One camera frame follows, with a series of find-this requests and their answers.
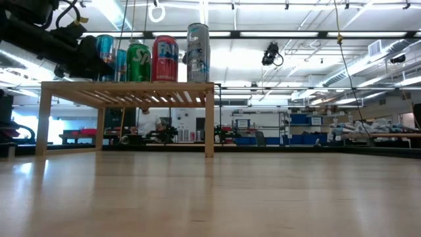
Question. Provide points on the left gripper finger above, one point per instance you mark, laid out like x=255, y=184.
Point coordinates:
x=105, y=69

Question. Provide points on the green Sprite can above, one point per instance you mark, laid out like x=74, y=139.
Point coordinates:
x=138, y=62

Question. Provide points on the red soda can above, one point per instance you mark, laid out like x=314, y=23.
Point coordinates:
x=164, y=59

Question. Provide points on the tall silver Celsius can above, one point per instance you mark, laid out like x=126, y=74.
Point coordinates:
x=198, y=52

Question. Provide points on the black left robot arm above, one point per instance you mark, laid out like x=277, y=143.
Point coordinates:
x=26, y=36

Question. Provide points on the wooden slatted shelf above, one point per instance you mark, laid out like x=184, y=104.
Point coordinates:
x=108, y=86

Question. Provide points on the black monitor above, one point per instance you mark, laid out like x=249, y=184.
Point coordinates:
x=118, y=118

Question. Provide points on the bench with red top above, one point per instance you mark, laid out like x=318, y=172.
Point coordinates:
x=87, y=132

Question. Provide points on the person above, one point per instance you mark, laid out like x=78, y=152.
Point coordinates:
x=148, y=122

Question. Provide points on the dark machine with red part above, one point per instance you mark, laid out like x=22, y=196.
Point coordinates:
x=5, y=108

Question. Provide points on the thin black pole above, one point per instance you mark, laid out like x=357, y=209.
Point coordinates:
x=219, y=112

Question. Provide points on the shelving with blue bins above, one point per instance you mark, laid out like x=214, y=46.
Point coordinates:
x=306, y=138

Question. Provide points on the grey clutter pile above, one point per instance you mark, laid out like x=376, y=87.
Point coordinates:
x=371, y=126

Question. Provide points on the wooden background table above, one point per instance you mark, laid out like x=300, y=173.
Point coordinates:
x=388, y=135

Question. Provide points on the black hanging camera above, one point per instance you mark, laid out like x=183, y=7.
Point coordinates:
x=269, y=54

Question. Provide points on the black aluminium table frame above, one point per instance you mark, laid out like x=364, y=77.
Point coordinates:
x=296, y=150

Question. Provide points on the silver ventilation duct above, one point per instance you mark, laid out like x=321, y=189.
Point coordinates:
x=361, y=70

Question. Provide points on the black duct-mounted device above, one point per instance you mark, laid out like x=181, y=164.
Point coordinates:
x=398, y=59

